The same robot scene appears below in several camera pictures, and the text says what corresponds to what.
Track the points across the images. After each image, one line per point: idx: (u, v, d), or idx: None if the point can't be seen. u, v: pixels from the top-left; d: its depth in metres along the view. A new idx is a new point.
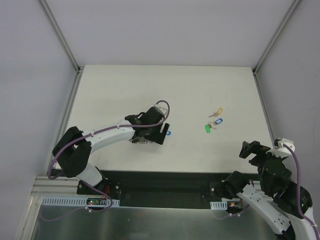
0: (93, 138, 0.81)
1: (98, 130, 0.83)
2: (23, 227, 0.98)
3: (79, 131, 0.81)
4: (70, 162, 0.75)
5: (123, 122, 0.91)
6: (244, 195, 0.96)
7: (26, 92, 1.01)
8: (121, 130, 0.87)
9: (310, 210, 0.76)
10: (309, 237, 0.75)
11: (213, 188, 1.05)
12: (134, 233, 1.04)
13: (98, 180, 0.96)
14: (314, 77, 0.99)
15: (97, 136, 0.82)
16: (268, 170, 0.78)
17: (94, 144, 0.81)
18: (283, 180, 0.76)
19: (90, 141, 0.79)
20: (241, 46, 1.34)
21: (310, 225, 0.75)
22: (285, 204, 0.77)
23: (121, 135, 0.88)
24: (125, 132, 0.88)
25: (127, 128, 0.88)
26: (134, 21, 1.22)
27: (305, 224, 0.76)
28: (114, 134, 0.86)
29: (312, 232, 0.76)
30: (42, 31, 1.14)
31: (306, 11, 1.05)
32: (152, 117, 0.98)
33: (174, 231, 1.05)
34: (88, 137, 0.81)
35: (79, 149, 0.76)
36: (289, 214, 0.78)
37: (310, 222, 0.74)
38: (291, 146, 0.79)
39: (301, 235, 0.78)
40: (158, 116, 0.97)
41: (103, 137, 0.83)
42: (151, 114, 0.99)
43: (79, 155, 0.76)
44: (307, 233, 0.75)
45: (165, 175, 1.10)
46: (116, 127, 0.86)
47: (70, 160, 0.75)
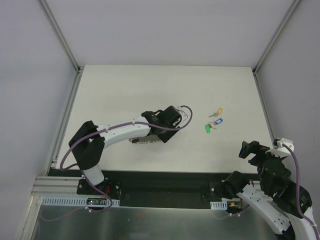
0: (107, 133, 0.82)
1: (113, 126, 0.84)
2: (23, 227, 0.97)
3: (94, 125, 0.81)
4: (84, 157, 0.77)
5: (139, 119, 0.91)
6: (244, 194, 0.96)
7: (26, 92, 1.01)
8: (136, 127, 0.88)
9: (309, 210, 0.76)
10: (309, 237, 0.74)
11: (213, 188, 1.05)
12: (134, 233, 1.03)
13: (100, 180, 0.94)
14: (314, 77, 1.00)
15: (111, 131, 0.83)
16: (268, 170, 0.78)
17: (107, 140, 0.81)
18: (282, 180, 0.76)
19: (104, 137, 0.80)
20: (241, 46, 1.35)
21: (310, 224, 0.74)
22: (285, 204, 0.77)
23: (136, 131, 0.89)
24: (140, 128, 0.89)
25: (142, 125, 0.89)
26: (134, 21, 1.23)
27: (305, 224, 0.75)
28: (128, 130, 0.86)
29: (312, 232, 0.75)
30: (42, 31, 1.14)
31: (306, 11, 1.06)
32: (170, 116, 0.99)
33: (174, 231, 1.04)
34: (102, 133, 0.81)
35: (92, 145, 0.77)
36: (289, 214, 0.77)
37: (310, 221, 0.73)
38: (290, 146, 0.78)
39: (300, 235, 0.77)
40: (175, 116, 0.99)
41: (116, 133, 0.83)
42: (168, 112, 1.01)
43: (94, 149, 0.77)
44: (307, 233, 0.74)
45: (165, 175, 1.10)
46: (131, 124, 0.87)
47: (84, 155, 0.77)
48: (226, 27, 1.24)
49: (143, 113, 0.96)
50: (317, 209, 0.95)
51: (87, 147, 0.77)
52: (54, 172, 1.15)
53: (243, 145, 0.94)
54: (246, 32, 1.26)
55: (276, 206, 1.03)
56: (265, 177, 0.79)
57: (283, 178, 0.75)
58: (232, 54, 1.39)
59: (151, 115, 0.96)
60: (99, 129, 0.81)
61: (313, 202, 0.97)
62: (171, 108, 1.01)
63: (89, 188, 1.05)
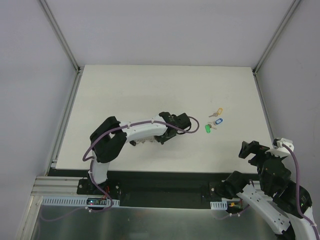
0: (129, 129, 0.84)
1: (134, 123, 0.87)
2: (23, 227, 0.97)
3: (117, 121, 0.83)
4: (106, 149, 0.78)
5: (156, 119, 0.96)
6: (245, 194, 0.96)
7: (27, 92, 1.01)
8: (154, 126, 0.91)
9: (309, 210, 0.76)
10: (309, 237, 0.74)
11: (213, 188, 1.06)
12: (134, 233, 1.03)
13: (102, 180, 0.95)
14: (314, 77, 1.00)
15: (132, 128, 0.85)
16: (268, 169, 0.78)
17: (129, 136, 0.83)
18: (282, 180, 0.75)
19: (126, 132, 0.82)
20: (241, 46, 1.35)
21: (309, 224, 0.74)
22: (285, 204, 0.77)
23: (154, 130, 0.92)
24: (158, 127, 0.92)
25: (160, 124, 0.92)
26: (134, 21, 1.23)
27: (305, 224, 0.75)
28: (148, 128, 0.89)
29: (312, 232, 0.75)
30: (42, 31, 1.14)
31: (306, 11, 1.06)
32: (183, 121, 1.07)
33: (174, 231, 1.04)
34: (124, 129, 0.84)
35: (117, 138, 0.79)
36: (289, 214, 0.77)
37: (310, 221, 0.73)
38: (290, 146, 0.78)
39: (300, 235, 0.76)
40: (187, 123, 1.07)
41: (137, 129, 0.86)
42: (182, 118, 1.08)
43: (116, 144, 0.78)
44: (307, 233, 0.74)
45: (166, 175, 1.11)
46: (151, 122, 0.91)
47: (106, 147, 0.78)
48: (226, 27, 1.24)
49: (161, 113, 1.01)
50: (316, 209, 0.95)
51: (109, 142, 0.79)
52: (54, 172, 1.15)
53: (243, 144, 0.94)
54: (246, 32, 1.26)
55: (276, 207, 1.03)
56: (264, 177, 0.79)
57: (283, 178, 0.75)
58: (232, 53, 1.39)
59: (168, 115, 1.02)
60: (121, 125, 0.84)
61: (313, 201, 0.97)
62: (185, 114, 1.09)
63: (90, 188, 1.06)
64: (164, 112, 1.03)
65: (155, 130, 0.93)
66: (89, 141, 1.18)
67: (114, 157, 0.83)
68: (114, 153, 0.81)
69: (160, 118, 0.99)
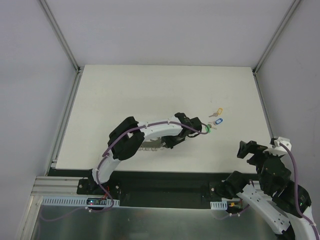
0: (146, 129, 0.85)
1: (151, 123, 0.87)
2: (23, 227, 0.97)
3: (135, 121, 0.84)
4: (124, 148, 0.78)
5: (173, 120, 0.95)
6: (245, 194, 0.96)
7: (27, 92, 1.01)
8: (170, 126, 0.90)
9: (309, 209, 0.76)
10: (309, 237, 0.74)
11: (213, 188, 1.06)
12: (134, 233, 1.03)
13: (104, 179, 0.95)
14: (314, 77, 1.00)
15: (149, 128, 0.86)
16: (268, 169, 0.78)
17: (146, 136, 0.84)
18: (282, 180, 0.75)
19: (143, 132, 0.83)
20: (241, 46, 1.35)
21: (309, 224, 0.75)
22: (284, 204, 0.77)
23: (170, 131, 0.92)
24: (174, 128, 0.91)
25: (176, 125, 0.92)
26: (134, 21, 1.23)
27: (305, 224, 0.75)
28: (164, 128, 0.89)
29: (312, 231, 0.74)
30: (42, 31, 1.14)
31: (306, 11, 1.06)
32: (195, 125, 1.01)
33: (174, 231, 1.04)
34: (142, 129, 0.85)
35: (135, 137, 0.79)
36: (289, 213, 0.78)
37: (309, 221, 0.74)
38: (287, 145, 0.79)
39: (300, 235, 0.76)
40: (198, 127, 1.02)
41: (154, 130, 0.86)
42: (195, 121, 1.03)
43: (134, 143, 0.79)
44: (307, 233, 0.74)
45: (166, 174, 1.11)
46: (167, 123, 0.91)
47: (125, 146, 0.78)
48: (227, 27, 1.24)
49: (177, 113, 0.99)
50: (315, 210, 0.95)
51: (128, 141, 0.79)
52: (54, 172, 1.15)
53: (241, 144, 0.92)
54: (246, 32, 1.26)
55: (276, 207, 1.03)
56: (264, 177, 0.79)
57: (282, 177, 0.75)
58: (232, 53, 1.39)
59: (184, 116, 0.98)
60: (139, 125, 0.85)
61: (312, 202, 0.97)
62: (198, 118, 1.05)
63: (90, 188, 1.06)
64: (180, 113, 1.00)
65: (171, 131, 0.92)
66: (89, 141, 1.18)
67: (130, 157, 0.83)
68: (131, 152, 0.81)
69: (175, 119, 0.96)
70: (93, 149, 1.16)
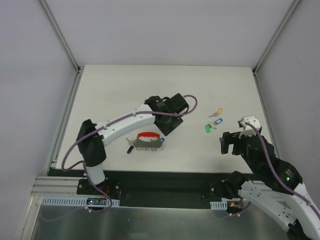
0: (106, 130, 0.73)
1: (112, 121, 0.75)
2: (23, 227, 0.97)
3: (92, 124, 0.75)
4: (89, 157, 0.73)
5: (141, 108, 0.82)
6: (245, 190, 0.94)
7: (27, 92, 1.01)
8: (137, 118, 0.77)
9: (301, 187, 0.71)
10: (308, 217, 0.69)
11: (213, 188, 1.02)
12: (134, 233, 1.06)
13: (101, 179, 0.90)
14: (314, 77, 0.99)
15: (110, 127, 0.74)
16: (250, 146, 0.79)
17: (107, 138, 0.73)
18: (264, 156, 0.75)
19: (102, 135, 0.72)
20: (241, 46, 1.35)
21: (306, 204, 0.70)
22: (272, 182, 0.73)
23: (138, 122, 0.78)
24: (143, 119, 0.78)
25: (145, 114, 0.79)
26: (134, 21, 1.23)
27: (303, 205, 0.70)
28: (130, 122, 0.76)
29: (311, 211, 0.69)
30: (42, 31, 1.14)
31: (307, 11, 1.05)
32: (176, 105, 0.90)
33: (174, 231, 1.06)
34: (101, 131, 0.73)
35: (94, 144, 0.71)
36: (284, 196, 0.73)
37: (305, 199, 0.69)
38: (255, 121, 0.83)
39: (300, 217, 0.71)
40: (182, 105, 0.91)
41: (116, 128, 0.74)
42: (175, 100, 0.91)
43: (94, 148, 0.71)
44: (306, 213, 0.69)
45: (165, 174, 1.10)
46: (132, 115, 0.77)
47: (89, 154, 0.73)
48: (227, 27, 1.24)
49: (146, 101, 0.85)
50: None
51: (87, 148, 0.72)
52: (54, 172, 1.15)
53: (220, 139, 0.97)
54: (246, 32, 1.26)
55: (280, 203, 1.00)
56: (251, 156, 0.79)
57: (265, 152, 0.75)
58: (232, 53, 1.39)
59: (156, 100, 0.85)
60: (97, 128, 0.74)
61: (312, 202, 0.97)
62: (180, 95, 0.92)
63: (90, 188, 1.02)
64: (152, 96, 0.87)
65: (141, 122, 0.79)
66: None
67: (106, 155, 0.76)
68: (102, 153, 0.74)
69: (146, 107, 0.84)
70: None
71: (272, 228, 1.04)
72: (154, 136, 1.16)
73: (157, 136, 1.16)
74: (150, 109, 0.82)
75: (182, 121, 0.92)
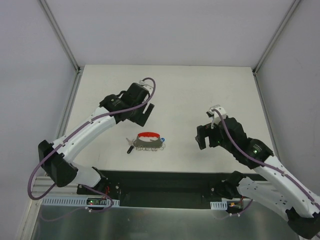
0: (65, 147, 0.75)
1: (69, 136, 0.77)
2: (23, 227, 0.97)
3: (49, 144, 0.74)
4: (55, 177, 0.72)
5: (98, 112, 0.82)
6: (243, 187, 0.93)
7: (27, 92, 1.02)
8: (95, 124, 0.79)
9: (271, 159, 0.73)
10: (286, 187, 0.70)
11: (213, 188, 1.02)
12: (135, 233, 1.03)
13: (98, 180, 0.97)
14: (314, 76, 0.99)
15: (69, 142, 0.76)
16: (221, 126, 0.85)
17: (68, 154, 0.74)
18: (235, 134, 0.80)
19: (62, 153, 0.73)
20: (241, 46, 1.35)
21: (281, 175, 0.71)
22: (243, 158, 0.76)
23: (98, 128, 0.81)
24: (101, 123, 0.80)
25: (103, 119, 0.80)
26: (134, 21, 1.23)
27: (280, 177, 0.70)
28: (89, 131, 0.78)
29: (288, 181, 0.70)
30: (41, 31, 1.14)
31: (307, 10, 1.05)
32: (135, 96, 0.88)
33: (174, 232, 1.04)
34: (60, 149, 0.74)
35: (55, 166, 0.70)
36: (259, 170, 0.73)
37: (279, 170, 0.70)
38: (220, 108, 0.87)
39: (280, 189, 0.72)
40: (141, 93, 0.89)
41: (75, 141, 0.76)
42: (133, 91, 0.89)
43: (58, 168, 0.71)
44: (285, 185, 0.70)
45: (165, 175, 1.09)
46: (89, 123, 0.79)
47: (54, 175, 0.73)
48: (227, 26, 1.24)
49: (101, 103, 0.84)
50: None
51: (52, 169, 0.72)
52: None
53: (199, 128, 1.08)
54: (246, 32, 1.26)
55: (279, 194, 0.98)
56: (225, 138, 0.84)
57: (234, 130, 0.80)
58: (232, 53, 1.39)
59: (111, 100, 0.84)
60: (55, 147, 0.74)
61: None
62: (134, 84, 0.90)
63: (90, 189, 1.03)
64: (107, 96, 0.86)
65: (101, 127, 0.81)
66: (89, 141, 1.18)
67: (75, 171, 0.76)
68: (68, 172, 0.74)
69: (102, 109, 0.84)
70: (93, 149, 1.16)
71: (271, 228, 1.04)
72: (154, 136, 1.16)
73: (157, 136, 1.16)
74: (108, 110, 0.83)
75: (153, 106, 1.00)
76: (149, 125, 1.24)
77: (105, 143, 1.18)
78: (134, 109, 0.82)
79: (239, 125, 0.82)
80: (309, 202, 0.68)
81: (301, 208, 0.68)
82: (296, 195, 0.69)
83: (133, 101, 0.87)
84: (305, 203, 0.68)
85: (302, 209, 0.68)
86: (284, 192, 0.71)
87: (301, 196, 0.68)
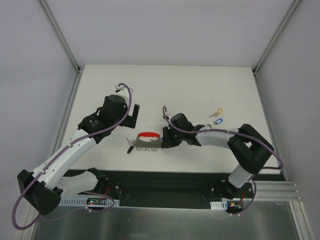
0: (45, 175, 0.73)
1: (49, 163, 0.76)
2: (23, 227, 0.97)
3: (28, 174, 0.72)
4: (38, 206, 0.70)
5: (76, 136, 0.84)
6: (233, 179, 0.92)
7: (27, 92, 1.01)
8: (76, 147, 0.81)
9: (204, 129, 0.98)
10: (213, 136, 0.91)
11: (213, 188, 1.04)
12: (135, 233, 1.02)
13: (96, 182, 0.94)
14: (314, 76, 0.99)
15: (50, 169, 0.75)
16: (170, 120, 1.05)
17: (50, 182, 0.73)
18: (179, 124, 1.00)
19: (43, 181, 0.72)
20: (240, 46, 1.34)
21: (206, 131, 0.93)
22: (189, 138, 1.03)
23: (78, 151, 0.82)
24: (81, 145, 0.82)
25: (82, 141, 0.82)
26: (134, 20, 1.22)
27: (206, 134, 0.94)
28: (69, 155, 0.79)
29: (212, 132, 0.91)
30: (41, 30, 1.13)
31: (307, 10, 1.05)
32: (111, 112, 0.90)
33: (174, 231, 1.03)
34: (40, 177, 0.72)
35: (36, 195, 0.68)
36: (199, 139, 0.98)
37: (204, 131, 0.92)
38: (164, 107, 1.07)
39: (216, 142, 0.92)
40: (116, 107, 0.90)
41: (56, 168, 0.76)
42: (107, 107, 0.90)
43: (39, 197, 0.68)
44: (212, 135, 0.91)
45: (165, 174, 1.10)
46: (69, 147, 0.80)
47: (37, 204, 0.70)
48: (226, 26, 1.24)
49: (79, 126, 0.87)
50: (314, 209, 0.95)
51: (34, 198, 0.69)
52: None
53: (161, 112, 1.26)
54: (246, 32, 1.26)
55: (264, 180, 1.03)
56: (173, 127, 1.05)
57: (177, 121, 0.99)
58: (232, 53, 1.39)
59: (88, 121, 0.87)
60: (35, 176, 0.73)
61: (314, 203, 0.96)
62: (107, 98, 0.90)
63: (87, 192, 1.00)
64: (84, 119, 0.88)
65: (81, 150, 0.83)
66: None
67: (59, 196, 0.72)
68: (52, 198, 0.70)
69: (81, 131, 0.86)
70: (93, 149, 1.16)
71: (272, 228, 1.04)
72: (154, 135, 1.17)
73: (157, 136, 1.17)
74: (87, 133, 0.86)
75: (139, 107, 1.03)
76: (149, 125, 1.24)
77: (105, 143, 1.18)
78: (113, 127, 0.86)
79: (182, 116, 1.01)
80: (225, 134, 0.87)
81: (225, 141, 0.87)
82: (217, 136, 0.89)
83: (110, 117, 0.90)
84: (223, 136, 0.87)
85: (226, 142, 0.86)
86: (218, 141, 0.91)
87: (220, 134, 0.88)
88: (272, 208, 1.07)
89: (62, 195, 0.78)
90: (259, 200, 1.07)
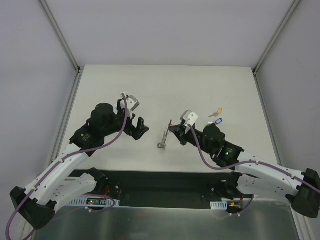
0: (38, 191, 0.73)
1: (41, 179, 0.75)
2: (23, 227, 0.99)
3: (21, 191, 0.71)
4: (32, 222, 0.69)
5: (68, 150, 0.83)
6: (243, 188, 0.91)
7: (26, 93, 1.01)
8: (67, 162, 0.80)
9: (244, 155, 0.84)
10: (269, 176, 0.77)
11: (213, 188, 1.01)
12: (134, 233, 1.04)
13: (94, 182, 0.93)
14: (314, 77, 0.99)
15: (42, 186, 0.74)
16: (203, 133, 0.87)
17: (43, 198, 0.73)
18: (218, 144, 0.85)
19: (35, 198, 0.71)
20: (241, 46, 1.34)
21: (256, 164, 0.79)
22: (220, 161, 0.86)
23: (70, 166, 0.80)
24: (73, 160, 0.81)
25: (74, 156, 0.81)
26: (135, 21, 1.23)
27: (255, 167, 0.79)
28: (61, 171, 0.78)
29: (262, 166, 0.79)
30: (41, 32, 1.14)
31: (307, 10, 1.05)
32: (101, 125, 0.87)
33: (174, 231, 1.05)
34: (33, 194, 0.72)
35: (29, 212, 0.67)
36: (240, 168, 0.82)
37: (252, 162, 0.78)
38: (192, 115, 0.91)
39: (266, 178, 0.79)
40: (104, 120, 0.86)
41: (48, 184, 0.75)
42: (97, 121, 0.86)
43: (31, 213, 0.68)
44: (263, 172, 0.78)
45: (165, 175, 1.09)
46: (60, 163, 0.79)
47: (31, 219, 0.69)
48: (226, 27, 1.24)
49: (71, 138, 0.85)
50: None
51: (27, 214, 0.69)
52: None
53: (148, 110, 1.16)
54: (246, 31, 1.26)
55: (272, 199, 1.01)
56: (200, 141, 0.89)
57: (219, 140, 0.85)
58: (232, 53, 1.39)
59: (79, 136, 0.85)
60: (27, 192, 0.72)
61: None
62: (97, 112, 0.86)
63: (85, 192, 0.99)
64: (76, 131, 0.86)
65: (73, 164, 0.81)
66: None
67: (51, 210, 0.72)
68: (44, 213, 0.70)
69: (73, 145, 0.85)
70: None
71: (272, 228, 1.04)
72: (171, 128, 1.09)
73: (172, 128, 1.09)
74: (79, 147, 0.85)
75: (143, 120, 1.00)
76: (149, 125, 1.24)
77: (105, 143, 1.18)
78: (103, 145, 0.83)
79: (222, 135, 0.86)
80: (288, 178, 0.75)
81: (284, 186, 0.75)
82: (275, 176, 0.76)
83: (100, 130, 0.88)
84: (285, 180, 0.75)
85: (285, 186, 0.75)
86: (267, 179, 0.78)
87: (280, 176, 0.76)
88: (272, 208, 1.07)
89: (57, 206, 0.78)
90: (259, 200, 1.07)
